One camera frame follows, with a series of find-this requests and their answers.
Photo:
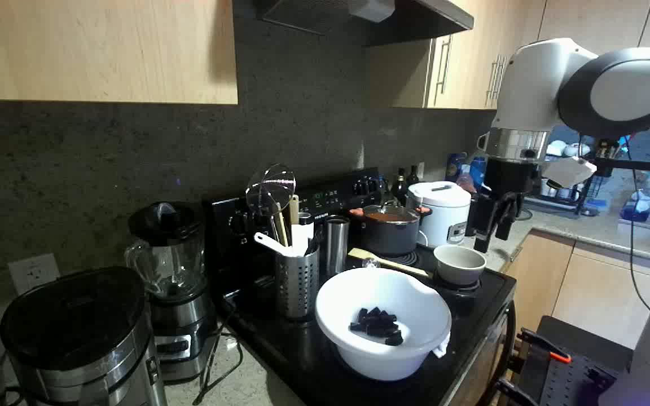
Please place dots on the white rice cooker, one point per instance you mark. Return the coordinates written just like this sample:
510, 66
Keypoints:
447, 212

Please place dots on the white wall outlet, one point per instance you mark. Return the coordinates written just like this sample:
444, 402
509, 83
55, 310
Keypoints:
32, 272

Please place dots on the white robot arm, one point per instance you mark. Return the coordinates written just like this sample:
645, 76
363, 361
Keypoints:
548, 85

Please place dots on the small grey bowl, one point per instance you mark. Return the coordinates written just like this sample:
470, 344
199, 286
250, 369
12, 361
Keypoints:
460, 265

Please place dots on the wooden spatula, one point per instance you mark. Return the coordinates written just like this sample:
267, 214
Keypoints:
376, 260

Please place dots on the black equipment cart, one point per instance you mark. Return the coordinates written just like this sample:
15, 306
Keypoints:
561, 363

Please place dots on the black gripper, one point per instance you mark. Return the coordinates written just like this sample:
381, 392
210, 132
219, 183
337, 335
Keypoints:
501, 198

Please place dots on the dark blueberries pile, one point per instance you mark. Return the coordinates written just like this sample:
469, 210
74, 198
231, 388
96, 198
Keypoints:
377, 323

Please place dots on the black blender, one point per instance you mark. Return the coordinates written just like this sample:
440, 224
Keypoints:
170, 258

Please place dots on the dark pot with red handles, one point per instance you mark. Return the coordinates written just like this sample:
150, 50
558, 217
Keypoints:
389, 230

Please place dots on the stainless steel tumbler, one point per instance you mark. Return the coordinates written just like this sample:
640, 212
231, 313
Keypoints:
337, 230

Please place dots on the white plastic spoon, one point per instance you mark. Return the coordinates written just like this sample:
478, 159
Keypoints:
277, 247

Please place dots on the wire whisk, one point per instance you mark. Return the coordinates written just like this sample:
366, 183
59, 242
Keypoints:
269, 190

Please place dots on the black stove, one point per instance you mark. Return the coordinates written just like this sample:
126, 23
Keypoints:
304, 358

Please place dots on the blue soap bottle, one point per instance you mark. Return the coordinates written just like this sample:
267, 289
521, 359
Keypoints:
638, 205

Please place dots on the black steel slow cooker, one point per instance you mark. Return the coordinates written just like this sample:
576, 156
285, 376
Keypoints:
85, 339

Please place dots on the black range hood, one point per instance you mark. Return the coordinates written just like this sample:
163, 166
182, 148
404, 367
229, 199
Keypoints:
369, 21

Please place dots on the large white mixing bowl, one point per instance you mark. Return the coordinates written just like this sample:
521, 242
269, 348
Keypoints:
424, 316

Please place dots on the dish rack with dishes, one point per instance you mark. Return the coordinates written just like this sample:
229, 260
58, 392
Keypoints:
565, 166

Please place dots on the perforated steel utensil holder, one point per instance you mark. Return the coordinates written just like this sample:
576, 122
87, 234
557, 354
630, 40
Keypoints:
297, 283

